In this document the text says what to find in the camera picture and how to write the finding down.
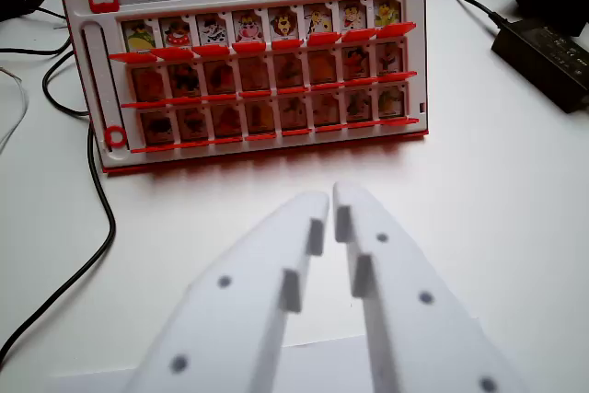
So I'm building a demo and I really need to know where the thin white cable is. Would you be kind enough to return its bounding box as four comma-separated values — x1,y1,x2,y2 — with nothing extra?
0,65,30,156

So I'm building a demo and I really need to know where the black power adapter box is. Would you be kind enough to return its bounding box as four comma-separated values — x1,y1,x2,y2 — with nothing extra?
490,17,589,115

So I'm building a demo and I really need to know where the thin black cable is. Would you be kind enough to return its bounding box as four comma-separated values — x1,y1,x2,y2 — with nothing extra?
0,6,74,56

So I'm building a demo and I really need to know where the red-rimmed white game board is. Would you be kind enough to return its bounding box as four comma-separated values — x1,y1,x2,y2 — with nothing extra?
52,0,430,177

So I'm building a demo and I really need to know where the long black table cable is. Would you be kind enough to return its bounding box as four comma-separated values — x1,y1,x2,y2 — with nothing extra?
0,123,117,366

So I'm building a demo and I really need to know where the looped black cable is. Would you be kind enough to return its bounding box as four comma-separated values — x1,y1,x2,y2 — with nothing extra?
41,49,91,118

